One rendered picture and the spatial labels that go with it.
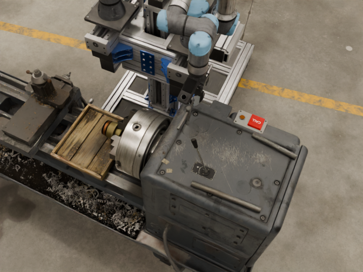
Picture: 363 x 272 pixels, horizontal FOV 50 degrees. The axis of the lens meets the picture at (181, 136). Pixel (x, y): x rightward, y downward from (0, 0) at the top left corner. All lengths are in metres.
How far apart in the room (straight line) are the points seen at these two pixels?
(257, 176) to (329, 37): 2.70
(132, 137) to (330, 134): 2.07
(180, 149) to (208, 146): 0.12
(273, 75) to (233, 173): 2.13
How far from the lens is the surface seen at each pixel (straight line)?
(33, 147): 2.11
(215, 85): 3.17
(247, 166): 1.61
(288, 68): 3.71
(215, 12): 1.92
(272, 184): 1.59
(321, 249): 2.95
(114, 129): 1.83
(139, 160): 1.68
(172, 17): 1.46
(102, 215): 2.23
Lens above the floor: 2.66
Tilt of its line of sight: 58 degrees down
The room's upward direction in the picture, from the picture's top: 4 degrees clockwise
